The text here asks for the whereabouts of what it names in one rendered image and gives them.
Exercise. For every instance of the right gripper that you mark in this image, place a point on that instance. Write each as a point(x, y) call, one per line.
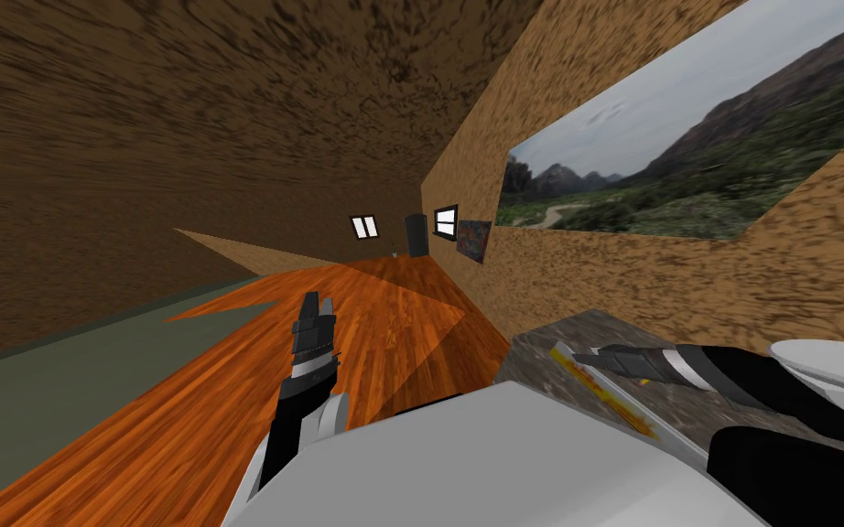
point(638, 364)

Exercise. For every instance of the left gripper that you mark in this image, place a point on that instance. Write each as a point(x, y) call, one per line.
point(313, 337)

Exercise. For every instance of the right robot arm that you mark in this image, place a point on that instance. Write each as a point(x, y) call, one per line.
point(795, 410)

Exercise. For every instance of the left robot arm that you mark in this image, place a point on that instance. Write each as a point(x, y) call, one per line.
point(297, 410)

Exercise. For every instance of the small white window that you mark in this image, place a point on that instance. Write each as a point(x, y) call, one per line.
point(365, 227)
point(446, 222)

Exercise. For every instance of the dark door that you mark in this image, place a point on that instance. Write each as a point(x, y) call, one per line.
point(417, 236)

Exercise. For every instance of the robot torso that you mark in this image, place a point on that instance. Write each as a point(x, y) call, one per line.
point(480, 468)

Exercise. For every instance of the large window with mountain view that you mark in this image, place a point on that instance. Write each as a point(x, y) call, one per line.
point(686, 146)

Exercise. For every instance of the colourful wall picture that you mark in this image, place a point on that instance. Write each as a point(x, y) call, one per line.
point(474, 241)

